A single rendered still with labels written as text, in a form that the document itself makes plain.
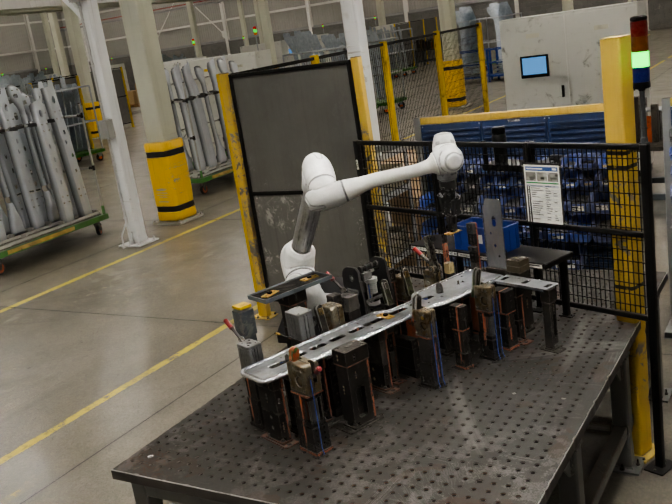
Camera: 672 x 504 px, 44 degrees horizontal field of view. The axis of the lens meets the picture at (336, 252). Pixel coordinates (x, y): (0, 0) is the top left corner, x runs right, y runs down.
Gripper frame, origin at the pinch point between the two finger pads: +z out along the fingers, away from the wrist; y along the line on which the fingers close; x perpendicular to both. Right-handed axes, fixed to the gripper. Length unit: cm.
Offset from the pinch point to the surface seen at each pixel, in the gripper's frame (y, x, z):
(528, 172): 3, 54, -12
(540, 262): 21.7, 33.2, 25.4
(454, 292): 6.8, -10.3, 28.7
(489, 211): 0.1, 26.1, 0.9
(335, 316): -12, -65, 25
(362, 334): 7, -66, 29
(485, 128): -126, 177, -10
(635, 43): 64, 51, -69
